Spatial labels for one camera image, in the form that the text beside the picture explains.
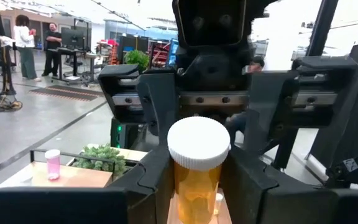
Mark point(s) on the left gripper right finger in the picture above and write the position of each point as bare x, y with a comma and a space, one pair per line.
244, 193

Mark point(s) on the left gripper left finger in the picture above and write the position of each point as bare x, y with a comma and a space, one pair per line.
148, 193

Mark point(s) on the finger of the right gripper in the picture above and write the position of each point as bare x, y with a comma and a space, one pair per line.
269, 109
162, 102

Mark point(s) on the orange medicine bottle white cap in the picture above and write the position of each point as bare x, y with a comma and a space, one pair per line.
197, 143

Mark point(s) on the pink medicine bottle white cap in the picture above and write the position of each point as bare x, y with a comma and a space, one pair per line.
53, 168

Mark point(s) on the person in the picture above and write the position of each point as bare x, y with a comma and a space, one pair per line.
236, 124
25, 40
53, 46

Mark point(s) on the green background plant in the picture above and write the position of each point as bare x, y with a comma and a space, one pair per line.
137, 59

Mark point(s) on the black computer green lights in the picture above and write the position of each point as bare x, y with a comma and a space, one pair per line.
124, 137

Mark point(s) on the green plant in grey pot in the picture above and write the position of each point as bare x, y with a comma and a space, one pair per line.
101, 158

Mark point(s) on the black floor mat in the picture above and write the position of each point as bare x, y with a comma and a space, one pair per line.
67, 93

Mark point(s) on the black computer monitor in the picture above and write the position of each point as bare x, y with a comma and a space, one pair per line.
72, 38

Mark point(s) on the black floor tape line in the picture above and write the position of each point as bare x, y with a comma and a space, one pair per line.
42, 142

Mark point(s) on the black tripod stand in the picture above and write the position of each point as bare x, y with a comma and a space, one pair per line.
5, 62

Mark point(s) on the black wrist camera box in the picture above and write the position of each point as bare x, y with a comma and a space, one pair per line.
210, 21

